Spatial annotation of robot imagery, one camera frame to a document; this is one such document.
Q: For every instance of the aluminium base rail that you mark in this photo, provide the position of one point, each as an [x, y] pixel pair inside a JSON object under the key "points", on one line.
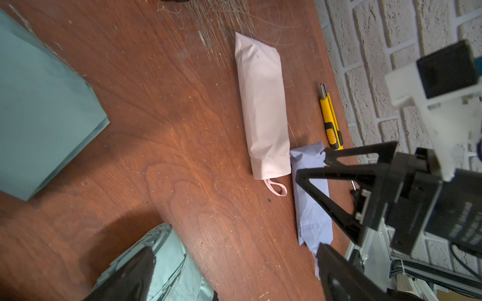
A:
{"points": [[434, 265]]}

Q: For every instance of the lilac sleeved umbrella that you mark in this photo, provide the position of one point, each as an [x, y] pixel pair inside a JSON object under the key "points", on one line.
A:
{"points": [[314, 225]]}

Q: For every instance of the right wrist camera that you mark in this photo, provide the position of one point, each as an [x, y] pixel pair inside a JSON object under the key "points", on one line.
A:
{"points": [[445, 87]]}

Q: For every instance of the pink sleeved umbrella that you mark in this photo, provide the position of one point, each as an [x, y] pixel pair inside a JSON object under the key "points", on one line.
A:
{"points": [[263, 100]]}

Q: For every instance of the yellow utility knife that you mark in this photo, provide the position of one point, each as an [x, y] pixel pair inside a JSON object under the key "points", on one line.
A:
{"points": [[332, 129]]}

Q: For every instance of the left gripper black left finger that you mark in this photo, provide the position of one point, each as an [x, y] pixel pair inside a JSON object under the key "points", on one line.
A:
{"points": [[130, 282]]}

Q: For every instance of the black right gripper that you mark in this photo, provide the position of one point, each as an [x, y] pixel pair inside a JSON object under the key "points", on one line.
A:
{"points": [[407, 192]]}

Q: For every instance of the small mint green sleeve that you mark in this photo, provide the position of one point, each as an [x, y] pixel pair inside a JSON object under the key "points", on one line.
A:
{"points": [[49, 113]]}

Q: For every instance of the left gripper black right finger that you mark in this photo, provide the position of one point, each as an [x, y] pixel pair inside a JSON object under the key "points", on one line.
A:
{"points": [[342, 281]]}

